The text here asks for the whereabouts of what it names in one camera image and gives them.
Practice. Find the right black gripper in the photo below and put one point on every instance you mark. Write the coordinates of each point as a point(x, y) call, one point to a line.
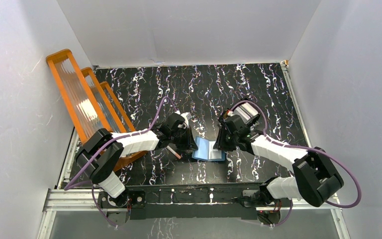
point(221, 145)

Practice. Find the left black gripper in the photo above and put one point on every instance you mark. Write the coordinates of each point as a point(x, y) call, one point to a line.
point(187, 139)

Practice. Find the white credit card stack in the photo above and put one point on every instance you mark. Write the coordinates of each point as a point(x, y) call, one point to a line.
point(246, 112)

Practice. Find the white striped credit card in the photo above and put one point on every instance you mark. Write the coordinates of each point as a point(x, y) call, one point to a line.
point(216, 155)

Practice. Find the blue leather card holder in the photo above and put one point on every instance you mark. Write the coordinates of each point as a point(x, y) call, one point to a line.
point(204, 147)

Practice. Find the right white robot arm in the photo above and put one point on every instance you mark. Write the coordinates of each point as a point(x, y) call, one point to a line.
point(315, 178)

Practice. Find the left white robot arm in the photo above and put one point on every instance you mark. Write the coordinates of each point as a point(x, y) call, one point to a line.
point(99, 156)

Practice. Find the black card box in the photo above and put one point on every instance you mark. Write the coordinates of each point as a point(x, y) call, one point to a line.
point(228, 112)

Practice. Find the white pink pen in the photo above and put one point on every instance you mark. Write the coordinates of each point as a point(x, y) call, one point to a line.
point(173, 152)

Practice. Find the orange tiered organizer rack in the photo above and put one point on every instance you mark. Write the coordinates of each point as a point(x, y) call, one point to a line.
point(91, 104)

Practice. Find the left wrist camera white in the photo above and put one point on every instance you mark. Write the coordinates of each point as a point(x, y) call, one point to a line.
point(186, 116)

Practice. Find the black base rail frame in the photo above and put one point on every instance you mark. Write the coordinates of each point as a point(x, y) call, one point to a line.
point(229, 200)

